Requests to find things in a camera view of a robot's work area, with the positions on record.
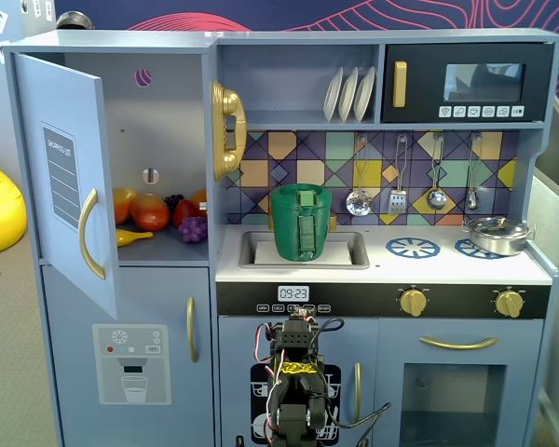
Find black toy microwave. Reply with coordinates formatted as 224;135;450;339
381;42;554;125

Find metal ladle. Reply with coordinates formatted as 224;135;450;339
426;133;448;210

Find red toy apple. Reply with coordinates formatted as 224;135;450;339
172;198;200;229

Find purple toy grapes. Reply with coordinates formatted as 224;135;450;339
178;216;209;245

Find metal skimmer spoon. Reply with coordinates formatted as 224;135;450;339
345;134;372;218

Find grey toy sink basin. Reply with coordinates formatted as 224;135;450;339
238;230;371;270

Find white toy plate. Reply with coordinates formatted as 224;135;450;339
323;66;345;123
353;66;376;123
338;66;360;123

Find blue cabinet door shopping list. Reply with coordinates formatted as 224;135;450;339
12;52;119;321

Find blue toy kitchen unit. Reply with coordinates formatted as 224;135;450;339
2;28;559;447

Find yellow toy banana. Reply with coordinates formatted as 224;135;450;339
116;228;154;248

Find orange red toy mango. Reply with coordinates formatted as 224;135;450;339
129;194;171;232

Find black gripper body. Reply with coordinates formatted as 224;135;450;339
272;307;323;362

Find black looped cable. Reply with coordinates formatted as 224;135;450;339
314;318;346;337

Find gold stove knob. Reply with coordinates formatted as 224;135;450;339
399;287;429;318
495;288;525;319

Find grey partition panel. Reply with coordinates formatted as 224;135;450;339
525;167;559;447

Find metal slotted spatula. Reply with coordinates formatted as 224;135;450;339
387;134;409;216

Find red white black servo cable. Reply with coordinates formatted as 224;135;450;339
252;321;280;373

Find blue fridge door water dispenser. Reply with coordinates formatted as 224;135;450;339
41;265;214;447

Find steel pot with lid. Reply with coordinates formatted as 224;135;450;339
462;216;533;257

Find green plastic cup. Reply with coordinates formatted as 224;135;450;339
268;183;335;261

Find yellow beanbag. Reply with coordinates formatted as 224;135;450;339
0;154;28;260

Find gold toy telephone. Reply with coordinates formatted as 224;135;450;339
209;80;249;182

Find metal serving spoon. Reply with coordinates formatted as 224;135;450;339
464;132;484;211

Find blue oven door with window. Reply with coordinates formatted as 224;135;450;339
376;318;545;447

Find silver round object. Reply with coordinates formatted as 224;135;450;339
55;11;95;32

